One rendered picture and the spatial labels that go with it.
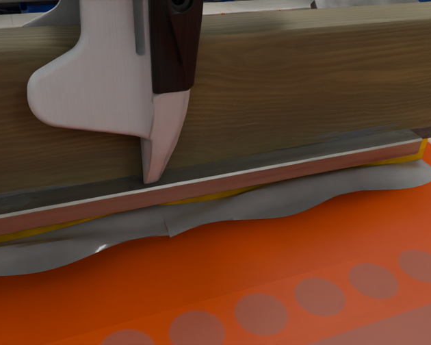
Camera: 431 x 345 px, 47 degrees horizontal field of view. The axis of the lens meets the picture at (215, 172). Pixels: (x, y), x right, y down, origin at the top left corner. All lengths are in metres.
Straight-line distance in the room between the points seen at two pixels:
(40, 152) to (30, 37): 0.05
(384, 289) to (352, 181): 0.08
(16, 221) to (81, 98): 0.06
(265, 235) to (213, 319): 0.06
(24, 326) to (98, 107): 0.09
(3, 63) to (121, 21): 0.05
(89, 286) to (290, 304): 0.09
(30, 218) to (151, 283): 0.06
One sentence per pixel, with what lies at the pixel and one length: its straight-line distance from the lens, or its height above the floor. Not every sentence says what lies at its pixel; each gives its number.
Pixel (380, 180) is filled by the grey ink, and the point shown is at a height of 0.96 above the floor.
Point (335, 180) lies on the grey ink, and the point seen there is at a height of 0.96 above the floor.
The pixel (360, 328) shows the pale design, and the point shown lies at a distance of 0.23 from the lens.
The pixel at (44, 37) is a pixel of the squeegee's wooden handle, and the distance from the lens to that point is 0.21.
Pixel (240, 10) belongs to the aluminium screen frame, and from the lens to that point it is 0.51.
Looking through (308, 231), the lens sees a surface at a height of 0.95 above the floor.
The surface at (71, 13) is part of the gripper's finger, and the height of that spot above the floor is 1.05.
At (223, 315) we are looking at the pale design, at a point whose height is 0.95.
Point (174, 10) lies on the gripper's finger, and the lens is 0.17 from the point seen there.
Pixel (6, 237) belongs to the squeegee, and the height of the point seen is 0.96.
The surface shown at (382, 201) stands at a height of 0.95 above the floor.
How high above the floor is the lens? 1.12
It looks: 33 degrees down
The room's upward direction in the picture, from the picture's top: 3 degrees clockwise
